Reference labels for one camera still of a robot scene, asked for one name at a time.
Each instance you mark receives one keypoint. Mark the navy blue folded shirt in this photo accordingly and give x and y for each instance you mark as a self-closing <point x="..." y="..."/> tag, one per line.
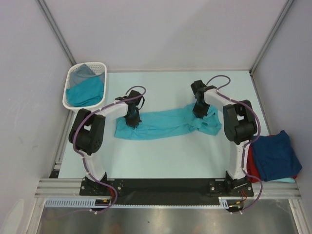
<point x="274" y="157"/>

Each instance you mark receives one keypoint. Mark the light teal polo shirt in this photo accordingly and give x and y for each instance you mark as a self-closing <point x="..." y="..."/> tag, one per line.
<point x="169" y="123"/>

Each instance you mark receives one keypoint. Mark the white plastic laundry basket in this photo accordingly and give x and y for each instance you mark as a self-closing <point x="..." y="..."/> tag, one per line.
<point x="100" y="70"/>

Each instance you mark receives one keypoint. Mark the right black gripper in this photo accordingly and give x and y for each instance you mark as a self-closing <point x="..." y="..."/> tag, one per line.
<point x="199" y="113"/>

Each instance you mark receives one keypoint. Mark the red folded shirt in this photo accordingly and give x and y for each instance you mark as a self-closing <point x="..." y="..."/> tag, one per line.
<point x="253" y="171"/>

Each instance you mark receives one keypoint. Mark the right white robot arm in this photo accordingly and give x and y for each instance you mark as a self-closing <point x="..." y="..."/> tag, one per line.
<point x="240" y="124"/>

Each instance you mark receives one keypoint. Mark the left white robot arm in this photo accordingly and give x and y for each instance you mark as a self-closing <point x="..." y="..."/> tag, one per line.
<point x="87" y="132"/>

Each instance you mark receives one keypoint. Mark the white slotted cable duct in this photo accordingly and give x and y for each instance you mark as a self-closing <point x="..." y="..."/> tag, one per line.
<point x="100" y="203"/>

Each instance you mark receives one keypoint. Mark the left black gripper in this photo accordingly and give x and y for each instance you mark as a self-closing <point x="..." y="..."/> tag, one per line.
<point x="134" y="123"/>

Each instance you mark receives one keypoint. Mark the teal shirt in basket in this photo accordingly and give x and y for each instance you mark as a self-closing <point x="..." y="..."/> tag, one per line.
<point x="89" y="92"/>

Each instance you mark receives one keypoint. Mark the aluminium frame rail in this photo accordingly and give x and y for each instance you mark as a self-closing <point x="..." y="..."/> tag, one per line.
<point x="70" y="188"/>

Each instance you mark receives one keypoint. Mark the grey shirt in basket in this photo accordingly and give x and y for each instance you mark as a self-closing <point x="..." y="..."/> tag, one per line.
<point x="81" y="74"/>

